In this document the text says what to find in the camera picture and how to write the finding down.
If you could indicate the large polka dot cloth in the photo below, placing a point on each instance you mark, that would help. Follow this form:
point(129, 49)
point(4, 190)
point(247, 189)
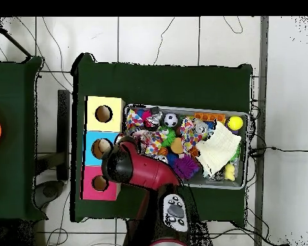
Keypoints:
point(190, 132)

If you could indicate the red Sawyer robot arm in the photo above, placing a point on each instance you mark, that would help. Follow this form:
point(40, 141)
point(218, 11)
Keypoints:
point(149, 171)

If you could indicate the wooden box with three holes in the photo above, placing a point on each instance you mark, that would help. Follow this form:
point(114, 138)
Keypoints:
point(92, 154)

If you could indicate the shallow clear bin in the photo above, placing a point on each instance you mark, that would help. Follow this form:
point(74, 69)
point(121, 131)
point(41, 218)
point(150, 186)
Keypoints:
point(213, 183)

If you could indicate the green fuzzy toy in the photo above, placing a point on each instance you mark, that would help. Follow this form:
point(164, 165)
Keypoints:
point(169, 137)

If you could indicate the black and white soccer ball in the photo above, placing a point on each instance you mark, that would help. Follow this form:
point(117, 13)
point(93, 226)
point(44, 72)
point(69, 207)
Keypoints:
point(171, 120)

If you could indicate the crushed silver can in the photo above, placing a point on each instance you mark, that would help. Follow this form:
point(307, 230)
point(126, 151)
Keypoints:
point(200, 127)

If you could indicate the purple spiky ball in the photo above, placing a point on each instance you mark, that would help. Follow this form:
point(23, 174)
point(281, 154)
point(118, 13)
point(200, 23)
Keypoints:
point(190, 167)

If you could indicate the cream muslin cloth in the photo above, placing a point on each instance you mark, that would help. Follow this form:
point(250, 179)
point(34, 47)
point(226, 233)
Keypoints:
point(218, 148)

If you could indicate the yellow ball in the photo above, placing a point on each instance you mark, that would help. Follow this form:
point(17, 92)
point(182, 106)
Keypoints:
point(235, 123)

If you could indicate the yellow rubber duck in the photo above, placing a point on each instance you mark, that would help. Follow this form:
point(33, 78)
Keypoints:
point(229, 172)

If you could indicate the black flat panel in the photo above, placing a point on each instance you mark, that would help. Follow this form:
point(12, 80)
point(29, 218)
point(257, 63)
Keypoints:
point(63, 133)

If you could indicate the grey floor stand base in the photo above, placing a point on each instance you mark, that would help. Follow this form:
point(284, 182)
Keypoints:
point(49, 190)

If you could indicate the green covered side table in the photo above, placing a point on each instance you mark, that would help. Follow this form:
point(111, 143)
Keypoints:
point(15, 154)

